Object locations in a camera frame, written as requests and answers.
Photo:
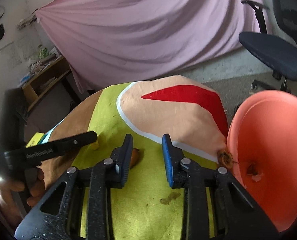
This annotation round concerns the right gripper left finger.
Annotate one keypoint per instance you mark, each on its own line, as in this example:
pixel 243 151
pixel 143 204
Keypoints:
pixel 121 162

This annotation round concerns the small orange peel scrap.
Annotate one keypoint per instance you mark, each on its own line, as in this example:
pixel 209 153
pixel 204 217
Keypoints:
pixel 135 156

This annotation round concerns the pink hanging sheet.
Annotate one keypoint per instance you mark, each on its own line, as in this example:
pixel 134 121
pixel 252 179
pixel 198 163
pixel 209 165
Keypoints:
pixel 108 42

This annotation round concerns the black wall object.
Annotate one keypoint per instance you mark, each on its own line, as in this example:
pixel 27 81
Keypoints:
pixel 2 31

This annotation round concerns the brown paper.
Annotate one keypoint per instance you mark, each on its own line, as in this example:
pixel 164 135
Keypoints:
pixel 254 172

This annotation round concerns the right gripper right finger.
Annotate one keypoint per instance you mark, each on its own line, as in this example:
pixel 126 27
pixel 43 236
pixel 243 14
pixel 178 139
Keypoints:
pixel 172 159

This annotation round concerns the salmon plastic basin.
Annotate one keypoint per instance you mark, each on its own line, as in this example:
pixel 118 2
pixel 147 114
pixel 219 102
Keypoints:
pixel 264 131

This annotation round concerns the colourful patchwork table cloth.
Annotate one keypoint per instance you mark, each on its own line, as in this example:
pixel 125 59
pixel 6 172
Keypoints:
pixel 191 113

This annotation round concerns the black office chair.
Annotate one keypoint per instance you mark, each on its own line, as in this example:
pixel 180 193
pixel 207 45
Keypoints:
pixel 275 52

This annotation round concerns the wooden shelf desk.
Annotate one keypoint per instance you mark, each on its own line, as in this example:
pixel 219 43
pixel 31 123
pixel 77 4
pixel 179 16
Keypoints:
pixel 39 85

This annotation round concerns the yellow book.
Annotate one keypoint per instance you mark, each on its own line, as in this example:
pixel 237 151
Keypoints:
pixel 35 140

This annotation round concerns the person's left hand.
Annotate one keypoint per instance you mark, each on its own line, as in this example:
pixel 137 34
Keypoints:
pixel 7 204

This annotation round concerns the brown snack scrap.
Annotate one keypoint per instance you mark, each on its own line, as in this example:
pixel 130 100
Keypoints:
pixel 225 159

